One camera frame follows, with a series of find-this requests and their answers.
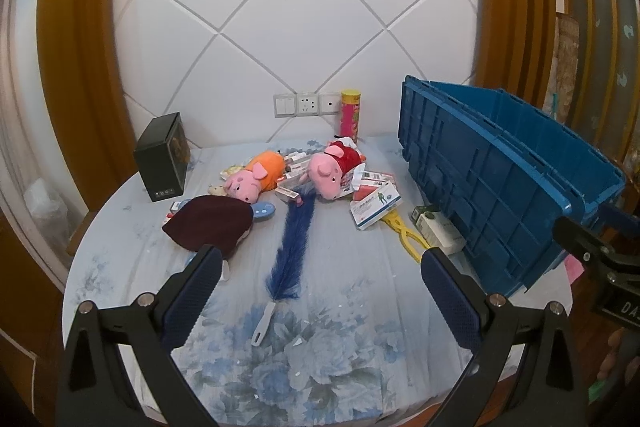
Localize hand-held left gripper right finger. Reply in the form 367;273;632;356
421;248;583;427

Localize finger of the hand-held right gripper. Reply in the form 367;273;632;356
552;216;621;273
600;205;640;238

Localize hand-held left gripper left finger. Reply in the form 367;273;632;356
55;245;223;427

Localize maroon knit hat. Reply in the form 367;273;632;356
162;195;253;260

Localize blue feather duster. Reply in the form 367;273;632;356
250;184;321;348

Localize blue plastic crate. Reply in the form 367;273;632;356
397;74;628;298

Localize blue white medicine box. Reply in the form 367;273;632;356
348;189;403;232

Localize pink pig plush orange dress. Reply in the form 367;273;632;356
222;149;287;202

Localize pink pig plush red dress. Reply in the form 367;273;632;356
306;139;367;200

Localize white green box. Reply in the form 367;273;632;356
412;204;468;255

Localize yellow plastic tongs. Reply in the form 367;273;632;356
382;207;431;264

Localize black cardboard box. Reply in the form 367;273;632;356
133;112;192;204

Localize white red medicine box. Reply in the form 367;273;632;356
361;169;397;188

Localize clear plastic bag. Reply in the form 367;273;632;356
22;177;71;253

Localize pink yellow snack canister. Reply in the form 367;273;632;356
340;89;362;142

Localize white wall socket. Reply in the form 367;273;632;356
296;92;320;116

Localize wooden wall trim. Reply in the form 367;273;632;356
472;0;558;118
36;0;136;212

